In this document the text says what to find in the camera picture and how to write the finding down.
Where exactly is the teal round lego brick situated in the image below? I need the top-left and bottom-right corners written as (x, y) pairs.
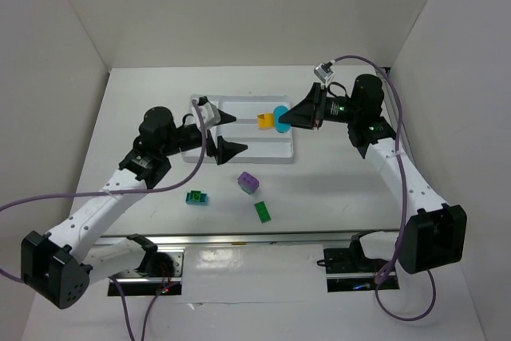
top-left (272, 105), bottom-right (291, 133)

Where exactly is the yellow lego brick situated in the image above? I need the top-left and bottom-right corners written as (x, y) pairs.
top-left (257, 113), bottom-right (275, 129)

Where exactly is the purple lego brick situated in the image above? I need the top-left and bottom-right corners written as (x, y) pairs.
top-left (237, 172), bottom-right (259, 195)

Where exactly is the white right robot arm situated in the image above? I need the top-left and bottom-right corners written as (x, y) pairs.
top-left (279, 74), bottom-right (467, 274)

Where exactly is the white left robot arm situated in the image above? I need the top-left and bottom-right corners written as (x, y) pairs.
top-left (21, 97), bottom-right (248, 309)

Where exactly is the white plastic divided tray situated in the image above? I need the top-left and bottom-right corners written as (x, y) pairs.
top-left (180, 94), bottom-right (296, 165)

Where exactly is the small green lego brick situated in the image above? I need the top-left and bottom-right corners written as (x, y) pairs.
top-left (189, 191), bottom-right (202, 202)

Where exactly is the green flat lego plate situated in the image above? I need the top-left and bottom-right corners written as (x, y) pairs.
top-left (254, 201), bottom-right (271, 224)

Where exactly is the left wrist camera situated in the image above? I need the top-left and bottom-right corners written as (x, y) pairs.
top-left (193, 102), bottom-right (221, 130)

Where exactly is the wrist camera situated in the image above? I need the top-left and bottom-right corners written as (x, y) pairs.
top-left (193, 102), bottom-right (221, 130)
top-left (314, 61), bottom-right (334, 85)

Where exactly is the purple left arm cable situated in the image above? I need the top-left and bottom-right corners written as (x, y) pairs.
top-left (0, 98), bottom-right (212, 341)

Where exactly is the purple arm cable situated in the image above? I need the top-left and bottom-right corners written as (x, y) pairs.
top-left (0, 98), bottom-right (212, 341)
top-left (329, 54), bottom-right (437, 321)

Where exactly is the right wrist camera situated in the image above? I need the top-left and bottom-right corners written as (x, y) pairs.
top-left (314, 61), bottom-right (334, 85)

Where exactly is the aluminium right side rail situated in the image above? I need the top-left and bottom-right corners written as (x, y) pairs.
top-left (375, 66), bottom-right (390, 78)

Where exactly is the aluminium rail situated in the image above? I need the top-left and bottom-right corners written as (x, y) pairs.
top-left (93, 228), bottom-right (400, 252)
top-left (375, 66), bottom-right (390, 78)

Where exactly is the aluminium front rail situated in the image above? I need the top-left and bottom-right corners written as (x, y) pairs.
top-left (93, 228), bottom-right (400, 252)

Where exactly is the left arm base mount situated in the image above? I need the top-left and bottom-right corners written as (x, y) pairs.
top-left (113, 234), bottom-right (184, 296)

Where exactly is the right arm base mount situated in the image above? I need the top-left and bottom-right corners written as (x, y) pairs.
top-left (316, 232), bottom-right (387, 293)

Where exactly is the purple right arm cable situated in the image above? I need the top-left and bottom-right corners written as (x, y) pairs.
top-left (329, 54), bottom-right (437, 321)

